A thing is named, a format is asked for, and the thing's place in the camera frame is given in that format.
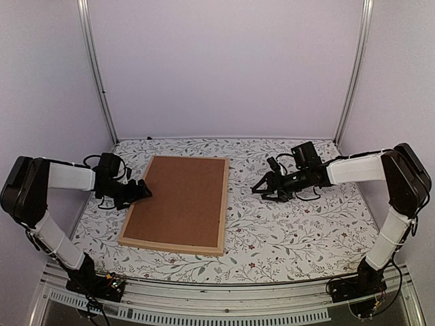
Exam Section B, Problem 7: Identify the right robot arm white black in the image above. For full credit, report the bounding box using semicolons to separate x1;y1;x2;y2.
251;142;432;296

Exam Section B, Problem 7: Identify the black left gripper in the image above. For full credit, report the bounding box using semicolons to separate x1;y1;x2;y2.
102;179;153;211

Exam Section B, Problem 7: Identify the brown backing board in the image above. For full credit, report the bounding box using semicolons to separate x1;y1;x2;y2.
122;156;227;251

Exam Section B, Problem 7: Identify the aluminium corner post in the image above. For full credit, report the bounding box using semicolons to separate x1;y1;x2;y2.
334;0;374;147
77;0;119;145

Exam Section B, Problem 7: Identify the aluminium front rail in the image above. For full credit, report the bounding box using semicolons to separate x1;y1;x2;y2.
29;264;427;325

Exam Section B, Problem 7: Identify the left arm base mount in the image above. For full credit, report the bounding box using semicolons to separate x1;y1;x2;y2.
65;259;125;303

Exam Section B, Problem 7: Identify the right aluminium corner post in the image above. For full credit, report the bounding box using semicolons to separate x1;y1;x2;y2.
334;0;374;147

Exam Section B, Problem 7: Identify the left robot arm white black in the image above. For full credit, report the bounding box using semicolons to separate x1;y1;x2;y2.
1;153;152;295

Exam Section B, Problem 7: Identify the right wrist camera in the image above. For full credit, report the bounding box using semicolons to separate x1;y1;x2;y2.
266;141;322;177

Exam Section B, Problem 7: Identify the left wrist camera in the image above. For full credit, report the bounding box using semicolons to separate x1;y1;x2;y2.
94;153;132;181

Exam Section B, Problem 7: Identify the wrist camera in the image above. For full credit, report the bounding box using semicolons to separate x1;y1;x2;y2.
266;141;322;177
94;153;132;181

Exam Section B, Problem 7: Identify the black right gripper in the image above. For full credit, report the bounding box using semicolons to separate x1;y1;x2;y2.
251;168;309;203

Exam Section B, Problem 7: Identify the left aluminium corner post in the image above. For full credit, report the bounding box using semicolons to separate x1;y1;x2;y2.
77;0;119;145

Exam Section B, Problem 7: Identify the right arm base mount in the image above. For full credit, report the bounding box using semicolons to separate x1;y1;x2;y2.
326;265;387;319

